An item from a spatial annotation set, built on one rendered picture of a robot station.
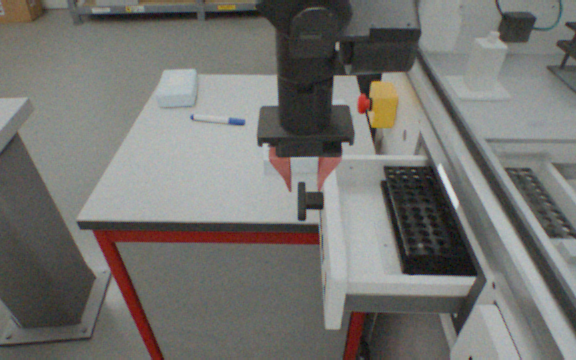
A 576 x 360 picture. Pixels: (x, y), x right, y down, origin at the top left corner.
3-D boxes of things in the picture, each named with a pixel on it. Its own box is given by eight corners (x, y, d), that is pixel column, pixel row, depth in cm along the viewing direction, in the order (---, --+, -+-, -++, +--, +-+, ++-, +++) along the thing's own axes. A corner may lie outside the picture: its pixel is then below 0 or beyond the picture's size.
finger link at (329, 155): (338, 207, 46) (344, 141, 40) (278, 207, 47) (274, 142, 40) (334, 171, 51) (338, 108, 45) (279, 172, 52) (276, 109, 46)
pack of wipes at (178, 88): (195, 107, 103) (192, 91, 101) (158, 109, 103) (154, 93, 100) (199, 82, 115) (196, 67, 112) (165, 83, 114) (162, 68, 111)
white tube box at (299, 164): (264, 174, 82) (263, 160, 79) (263, 151, 88) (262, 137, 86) (323, 172, 82) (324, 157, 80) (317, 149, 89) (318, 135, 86)
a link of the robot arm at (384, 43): (284, -84, 30) (290, 9, 27) (435, -90, 30) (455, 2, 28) (284, 25, 41) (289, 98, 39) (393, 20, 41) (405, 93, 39)
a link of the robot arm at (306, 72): (273, -1, 37) (274, 20, 33) (346, -4, 37) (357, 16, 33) (276, 70, 42) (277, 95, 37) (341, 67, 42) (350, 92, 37)
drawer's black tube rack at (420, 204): (398, 285, 52) (408, 253, 48) (377, 196, 65) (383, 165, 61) (571, 289, 51) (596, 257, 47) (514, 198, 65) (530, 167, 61)
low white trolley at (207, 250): (161, 395, 121) (75, 219, 72) (200, 241, 168) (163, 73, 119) (351, 399, 120) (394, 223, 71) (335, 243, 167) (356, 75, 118)
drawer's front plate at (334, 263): (325, 331, 49) (331, 277, 42) (316, 182, 71) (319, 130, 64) (339, 332, 49) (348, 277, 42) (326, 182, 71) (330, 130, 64)
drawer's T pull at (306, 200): (297, 223, 52) (297, 215, 51) (297, 186, 58) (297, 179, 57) (324, 223, 52) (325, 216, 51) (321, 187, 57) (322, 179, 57)
